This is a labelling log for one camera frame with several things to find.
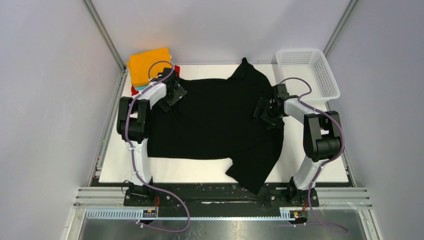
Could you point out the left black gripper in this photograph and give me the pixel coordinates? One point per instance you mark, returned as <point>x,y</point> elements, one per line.
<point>179,93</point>

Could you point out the aluminium frame rail right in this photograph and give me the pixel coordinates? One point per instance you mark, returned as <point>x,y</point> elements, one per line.
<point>339,26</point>

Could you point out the orange folded t shirt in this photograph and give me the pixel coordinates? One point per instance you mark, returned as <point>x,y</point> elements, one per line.
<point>147,65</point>

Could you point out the white plastic basket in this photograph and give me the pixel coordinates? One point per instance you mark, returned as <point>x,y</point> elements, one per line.
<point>311,65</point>

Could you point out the slotted cable duct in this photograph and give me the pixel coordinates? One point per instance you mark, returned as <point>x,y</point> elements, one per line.
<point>204,213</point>

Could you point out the black t shirt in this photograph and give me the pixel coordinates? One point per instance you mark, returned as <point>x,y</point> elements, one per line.
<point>215,120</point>

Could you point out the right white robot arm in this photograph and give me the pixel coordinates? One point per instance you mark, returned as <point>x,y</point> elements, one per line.
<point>323,136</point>

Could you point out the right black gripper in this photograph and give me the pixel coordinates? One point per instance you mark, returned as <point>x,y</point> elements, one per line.
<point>274,123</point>

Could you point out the red folded t shirt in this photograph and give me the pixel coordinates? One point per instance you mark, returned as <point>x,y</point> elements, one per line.
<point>177,69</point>

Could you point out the teal folded t shirt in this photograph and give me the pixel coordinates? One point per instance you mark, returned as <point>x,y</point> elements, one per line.
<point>141,88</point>

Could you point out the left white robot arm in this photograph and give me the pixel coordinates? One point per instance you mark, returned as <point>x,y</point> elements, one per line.
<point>134,124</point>

